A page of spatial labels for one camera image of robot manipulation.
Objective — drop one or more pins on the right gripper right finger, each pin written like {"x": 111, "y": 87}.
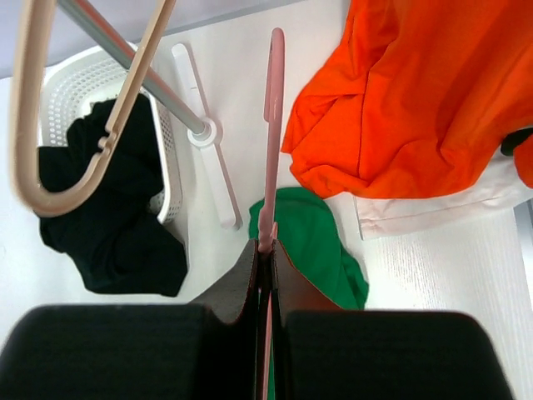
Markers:
{"x": 428, "y": 355}

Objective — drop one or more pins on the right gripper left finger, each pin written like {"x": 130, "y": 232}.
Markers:
{"x": 205, "y": 349}

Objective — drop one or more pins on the black t shirt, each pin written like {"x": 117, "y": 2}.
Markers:
{"x": 116, "y": 244}

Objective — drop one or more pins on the pink wire hanger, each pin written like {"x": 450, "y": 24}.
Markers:
{"x": 267, "y": 228}

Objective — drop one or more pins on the orange t shirt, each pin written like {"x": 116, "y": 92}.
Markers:
{"x": 415, "y": 100}

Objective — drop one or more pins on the beige wooden hanger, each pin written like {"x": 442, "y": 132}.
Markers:
{"x": 59, "y": 144}

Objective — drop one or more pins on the white printed t shirt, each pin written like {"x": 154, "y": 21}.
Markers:
{"x": 498, "y": 187}

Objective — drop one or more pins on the dark green t shirt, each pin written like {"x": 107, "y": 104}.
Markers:
{"x": 514, "y": 139}

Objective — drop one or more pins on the metal clothes rack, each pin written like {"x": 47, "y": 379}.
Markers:
{"x": 202, "y": 131}

